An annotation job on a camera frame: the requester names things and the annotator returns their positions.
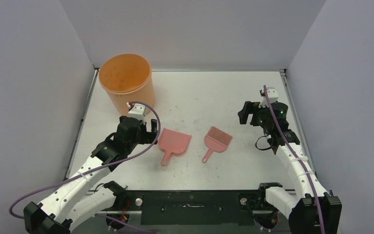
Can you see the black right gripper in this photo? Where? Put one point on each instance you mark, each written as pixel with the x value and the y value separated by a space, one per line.
pixel 249 112

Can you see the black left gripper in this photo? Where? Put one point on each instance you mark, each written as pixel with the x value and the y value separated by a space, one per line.
pixel 148 136

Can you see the pink plastic dustpan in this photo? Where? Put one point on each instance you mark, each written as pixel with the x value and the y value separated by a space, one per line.
pixel 172 143

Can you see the pink hand brush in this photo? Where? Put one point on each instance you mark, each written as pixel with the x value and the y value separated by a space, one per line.
pixel 216 140

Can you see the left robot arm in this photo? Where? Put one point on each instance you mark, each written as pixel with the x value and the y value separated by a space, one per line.
pixel 67 207

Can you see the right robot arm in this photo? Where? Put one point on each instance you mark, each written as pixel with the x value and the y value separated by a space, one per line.
pixel 314 210

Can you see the orange plastic bucket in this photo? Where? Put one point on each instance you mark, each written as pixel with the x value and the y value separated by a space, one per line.
pixel 126 78

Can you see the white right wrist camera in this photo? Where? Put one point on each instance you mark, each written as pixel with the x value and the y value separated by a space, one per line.
pixel 272 94

